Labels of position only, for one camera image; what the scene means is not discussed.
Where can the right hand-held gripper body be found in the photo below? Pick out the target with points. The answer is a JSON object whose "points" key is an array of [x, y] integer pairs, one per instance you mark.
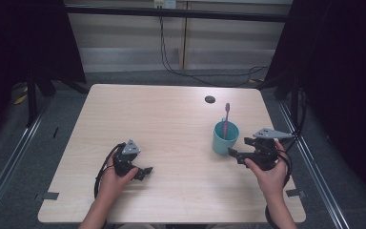
{"points": [[263, 152]]}

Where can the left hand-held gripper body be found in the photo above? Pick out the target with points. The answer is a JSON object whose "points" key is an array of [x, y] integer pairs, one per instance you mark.
{"points": [[124, 162]]}

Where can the light blue cup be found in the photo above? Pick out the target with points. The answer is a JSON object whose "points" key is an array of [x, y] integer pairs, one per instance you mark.
{"points": [[222, 146]]}

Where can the pink toothbrush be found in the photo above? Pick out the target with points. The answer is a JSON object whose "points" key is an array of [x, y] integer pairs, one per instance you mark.
{"points": [[226, 120]]}

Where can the person's left hand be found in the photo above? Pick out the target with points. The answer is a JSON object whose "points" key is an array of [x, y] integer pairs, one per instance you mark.
{"points": [[114, 184]]}

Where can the person's right hand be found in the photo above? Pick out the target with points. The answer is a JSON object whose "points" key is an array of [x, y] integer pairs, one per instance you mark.
{"points": [[271, 181]]}

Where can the grey tape strip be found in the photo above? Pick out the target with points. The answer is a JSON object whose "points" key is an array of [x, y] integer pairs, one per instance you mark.
{"points": [[294, 192], [51, 195]]}

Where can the dark round table grommet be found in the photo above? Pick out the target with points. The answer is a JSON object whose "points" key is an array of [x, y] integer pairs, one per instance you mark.
{"points": [[210, 99]]}

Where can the dark curtain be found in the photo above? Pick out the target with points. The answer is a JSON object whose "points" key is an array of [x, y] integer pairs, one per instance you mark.
{"points": [[28, 38], [340, 79]]}

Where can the black metal stand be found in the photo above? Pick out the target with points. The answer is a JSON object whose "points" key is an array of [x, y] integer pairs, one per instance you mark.
{"points": [[31, 101]]}

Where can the yellow floor marker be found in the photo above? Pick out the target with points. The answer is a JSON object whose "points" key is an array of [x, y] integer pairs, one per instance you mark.
{"points": [[20, 99]]}

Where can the black horizontal bar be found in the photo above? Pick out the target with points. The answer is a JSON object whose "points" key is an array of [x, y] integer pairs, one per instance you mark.
{"points": [[178, 13]]}

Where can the metal floor rail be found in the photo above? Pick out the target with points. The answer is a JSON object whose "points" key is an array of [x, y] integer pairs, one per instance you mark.
{"points": [[16, 149], [314, 171]]}

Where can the wooden wall post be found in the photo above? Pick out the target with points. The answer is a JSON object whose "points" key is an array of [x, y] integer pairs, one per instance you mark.
{"points": [[183, 41]]}

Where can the white wall socket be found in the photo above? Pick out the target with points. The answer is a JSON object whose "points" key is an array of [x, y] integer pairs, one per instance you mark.
{"points": [[168, 4]]}

